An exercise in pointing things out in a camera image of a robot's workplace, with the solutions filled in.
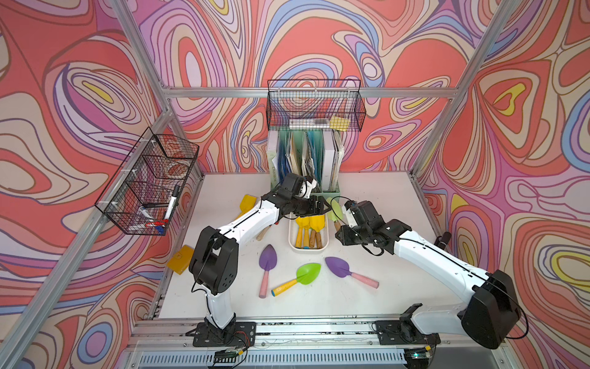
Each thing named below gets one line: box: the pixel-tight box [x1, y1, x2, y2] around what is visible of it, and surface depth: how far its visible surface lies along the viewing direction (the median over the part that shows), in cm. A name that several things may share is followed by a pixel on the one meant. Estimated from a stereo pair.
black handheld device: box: [434, 231, 452, 250], surface depth 92 cm
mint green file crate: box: [267, 129, 345, 196], surface depth 99 cm
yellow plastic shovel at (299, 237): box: [295, 225, 303, 250], surface depth 97 cm
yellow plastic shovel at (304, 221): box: [295, 216, 311, 250], surface depth 100 cm
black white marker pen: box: [164, 184, 180, 221], surface depth 70 cm
